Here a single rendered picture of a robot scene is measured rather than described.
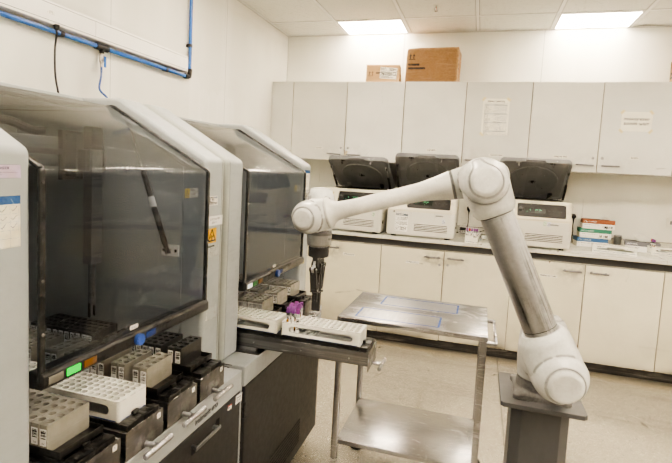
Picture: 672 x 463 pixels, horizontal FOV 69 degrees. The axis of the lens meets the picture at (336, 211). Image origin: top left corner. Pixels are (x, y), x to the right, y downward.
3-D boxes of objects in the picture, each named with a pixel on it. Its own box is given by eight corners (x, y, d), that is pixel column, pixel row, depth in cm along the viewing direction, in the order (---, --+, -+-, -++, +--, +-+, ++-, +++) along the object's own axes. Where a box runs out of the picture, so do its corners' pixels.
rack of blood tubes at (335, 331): (280, 338, 177) (281, 321, 177) (290, 329, 187) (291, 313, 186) (359, 350, 169) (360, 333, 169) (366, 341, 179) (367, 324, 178)
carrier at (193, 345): (195, 354, 154) (196, 335, 153) (201, 355, 153) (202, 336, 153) (173, 368, 143) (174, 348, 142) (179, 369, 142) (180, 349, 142)
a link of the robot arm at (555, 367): (584, 376, 154) (608, 409, 133) (533, 390, 158) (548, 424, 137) (497, 150, 155) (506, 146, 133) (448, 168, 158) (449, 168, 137)
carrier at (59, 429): (82, 425, 110) (82, 399, 110) (90, 426, 110) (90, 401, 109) (38, 453, 99) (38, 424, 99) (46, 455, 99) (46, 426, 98)
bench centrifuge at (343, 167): (317, 228, 420) (320, 153, 414) (339, 222, 479) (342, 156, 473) (380, 234, 403) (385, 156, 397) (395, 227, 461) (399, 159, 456)
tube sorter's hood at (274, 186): (127, 276, 192) (130, 113, 187) (209, 253, 250) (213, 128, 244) (246, 292, 178) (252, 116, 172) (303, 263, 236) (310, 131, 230)
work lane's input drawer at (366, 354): (192, 343, 186) (193, 320, 185) (211, 332, 199) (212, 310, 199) (379, 375, 166) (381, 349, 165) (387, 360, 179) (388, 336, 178)
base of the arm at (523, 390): (561, 381, 177) (563, 366, 177) (572, 409, 156) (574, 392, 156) (509, 372, 183) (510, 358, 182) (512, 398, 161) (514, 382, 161)
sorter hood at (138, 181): (-137, 351, 110) (-147, 63, 104) (76, 290, 168) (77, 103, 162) (43, 392, 95) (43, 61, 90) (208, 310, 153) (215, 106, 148)
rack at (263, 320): (204, 325, 186) (204, 309, 186) (217, 318, 196) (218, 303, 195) (275, 337, 178) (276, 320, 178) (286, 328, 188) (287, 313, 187)
